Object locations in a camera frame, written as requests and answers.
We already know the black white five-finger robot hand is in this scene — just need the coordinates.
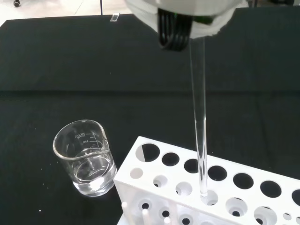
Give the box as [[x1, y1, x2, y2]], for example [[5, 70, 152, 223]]
[[125, 0, 246, 52]]

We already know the white test tube rack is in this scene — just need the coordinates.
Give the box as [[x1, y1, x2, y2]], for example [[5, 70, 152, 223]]
[[113, 135, 300, 225]]

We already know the black bench cloth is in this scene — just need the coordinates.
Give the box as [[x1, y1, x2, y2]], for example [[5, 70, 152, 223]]
[[0, 6, 300, 225]]

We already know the clear glass beaker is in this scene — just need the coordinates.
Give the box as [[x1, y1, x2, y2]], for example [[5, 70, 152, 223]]
[[52, 119, 118, 198]]

